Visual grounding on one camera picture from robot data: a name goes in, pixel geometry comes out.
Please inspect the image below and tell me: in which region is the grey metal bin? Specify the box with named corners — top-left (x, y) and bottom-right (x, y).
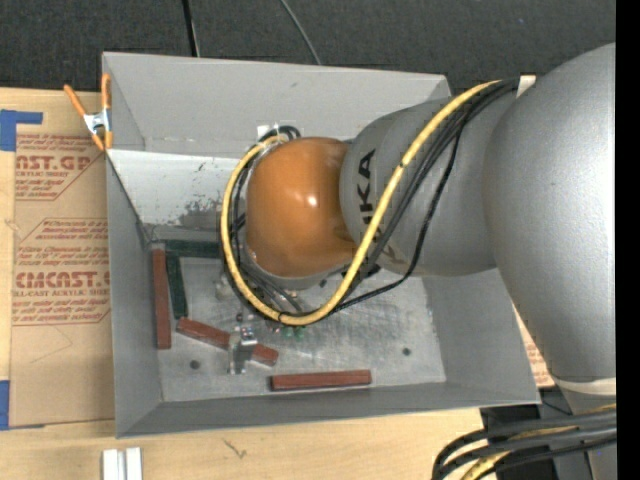
top-left (101, 51), bottom-right (543, 439)

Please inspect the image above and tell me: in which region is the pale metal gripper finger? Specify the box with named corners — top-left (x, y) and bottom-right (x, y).
top-left (227, 324), bottom-right (259, 376)

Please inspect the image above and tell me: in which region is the dark green flat block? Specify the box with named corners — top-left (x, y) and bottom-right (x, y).
top-left (162, 239), bottom-right (226, 260)
top-left (165, 253), bottom-right (190, 321)

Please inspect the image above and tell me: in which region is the red-brown flat block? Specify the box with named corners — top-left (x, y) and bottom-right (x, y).
top-left (175, 316), bottom-right (280, 368)
top-left (269, 368), bottom-right (374, 393)
top-left (151, 248), bottom-right (173, 351)

